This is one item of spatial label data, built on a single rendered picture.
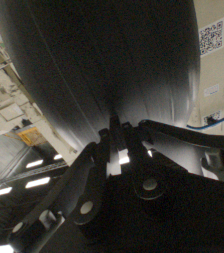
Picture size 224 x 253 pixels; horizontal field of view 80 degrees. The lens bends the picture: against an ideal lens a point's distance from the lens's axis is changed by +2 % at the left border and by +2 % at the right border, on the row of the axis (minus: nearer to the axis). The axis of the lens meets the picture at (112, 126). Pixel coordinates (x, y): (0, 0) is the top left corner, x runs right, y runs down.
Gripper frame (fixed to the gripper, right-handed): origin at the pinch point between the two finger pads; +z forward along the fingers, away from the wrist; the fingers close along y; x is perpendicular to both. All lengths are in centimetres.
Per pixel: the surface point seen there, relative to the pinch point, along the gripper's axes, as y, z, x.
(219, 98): 35.8, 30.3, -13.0
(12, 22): -7.5, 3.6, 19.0
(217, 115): 35, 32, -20
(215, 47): 34.2, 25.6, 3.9
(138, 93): 5.1, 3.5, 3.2
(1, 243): -987, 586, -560
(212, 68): 33.2, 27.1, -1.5
